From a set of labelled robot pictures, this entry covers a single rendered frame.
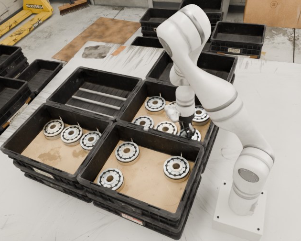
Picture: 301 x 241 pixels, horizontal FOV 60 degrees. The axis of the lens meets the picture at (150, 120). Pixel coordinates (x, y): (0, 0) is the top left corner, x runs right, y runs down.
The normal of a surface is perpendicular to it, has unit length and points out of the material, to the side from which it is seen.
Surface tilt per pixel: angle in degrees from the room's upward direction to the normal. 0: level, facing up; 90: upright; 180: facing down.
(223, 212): 2
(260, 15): 72
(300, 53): 0
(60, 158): 0
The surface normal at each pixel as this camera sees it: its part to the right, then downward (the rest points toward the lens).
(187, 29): 0.08, 0.12
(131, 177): -0.11, -0.67
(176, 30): -0.09, -0.05
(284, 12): -0.36, 0.48
